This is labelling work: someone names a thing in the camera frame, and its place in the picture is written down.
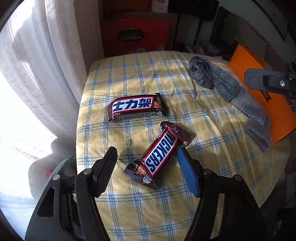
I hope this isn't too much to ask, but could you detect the red Ferrero Collection gift bag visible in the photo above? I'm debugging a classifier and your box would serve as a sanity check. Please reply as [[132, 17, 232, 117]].
[[101, 18, 170, 57]]

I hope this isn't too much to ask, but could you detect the yellow blue checked tablecloth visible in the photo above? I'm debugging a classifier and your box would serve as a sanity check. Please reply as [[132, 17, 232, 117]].
[[76, 51, 290, 240]]

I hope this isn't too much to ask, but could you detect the Snickers bar English label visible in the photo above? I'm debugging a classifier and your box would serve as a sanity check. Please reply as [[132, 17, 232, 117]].
[[123, 121, 192, 190]]

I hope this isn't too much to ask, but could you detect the orange cardboard box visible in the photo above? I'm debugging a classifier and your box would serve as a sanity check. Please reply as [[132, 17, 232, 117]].
[[229, 44, 295, 143]]

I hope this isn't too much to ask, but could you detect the Snickers bar Chinese label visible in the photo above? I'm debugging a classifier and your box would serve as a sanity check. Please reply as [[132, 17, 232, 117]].
[[107, 93, 168, 121]]

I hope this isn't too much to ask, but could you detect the grey knitted sock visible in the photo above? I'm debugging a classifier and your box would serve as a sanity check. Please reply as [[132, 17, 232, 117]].
[[231, 88, 273, 150], [189, 56, 241, 102]]

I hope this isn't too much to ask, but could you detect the framed ink painting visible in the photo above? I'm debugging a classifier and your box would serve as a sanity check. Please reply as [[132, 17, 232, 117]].
[[252, 0, 288, 41]]

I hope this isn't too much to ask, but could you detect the brown cardboard box under bags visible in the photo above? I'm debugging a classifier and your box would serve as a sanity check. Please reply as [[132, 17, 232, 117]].
[[100, 12, 178, 53]]

